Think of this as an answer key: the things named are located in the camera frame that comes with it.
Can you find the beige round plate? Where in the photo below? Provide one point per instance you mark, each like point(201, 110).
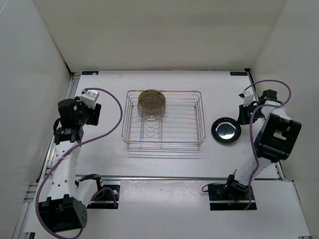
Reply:
point(152, 94)

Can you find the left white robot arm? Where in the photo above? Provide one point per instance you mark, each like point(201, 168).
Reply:
point(65, 207)

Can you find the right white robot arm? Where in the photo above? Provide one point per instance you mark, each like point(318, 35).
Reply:
point(273, 143)

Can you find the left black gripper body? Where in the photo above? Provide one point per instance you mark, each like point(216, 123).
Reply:
point(86, 115)

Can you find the chrome wire dish rack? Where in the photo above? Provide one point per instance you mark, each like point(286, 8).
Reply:
point(182, 124)

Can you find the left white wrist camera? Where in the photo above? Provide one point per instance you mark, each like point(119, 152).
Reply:
point(89, 98)

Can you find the black round plate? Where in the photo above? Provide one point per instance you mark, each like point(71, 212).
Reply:
point(226, 130)

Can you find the clear plate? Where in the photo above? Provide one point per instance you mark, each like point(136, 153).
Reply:
point(151, 109)
point(151, 106)

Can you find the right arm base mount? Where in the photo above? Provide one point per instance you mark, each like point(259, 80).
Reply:
point(220, 199)

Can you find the metal rail bar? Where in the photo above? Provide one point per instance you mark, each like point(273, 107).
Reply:
point(117, 178)

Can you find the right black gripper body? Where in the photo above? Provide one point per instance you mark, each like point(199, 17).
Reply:
point(246, 113)

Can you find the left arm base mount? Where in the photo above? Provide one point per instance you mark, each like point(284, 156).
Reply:
point(105, 199)

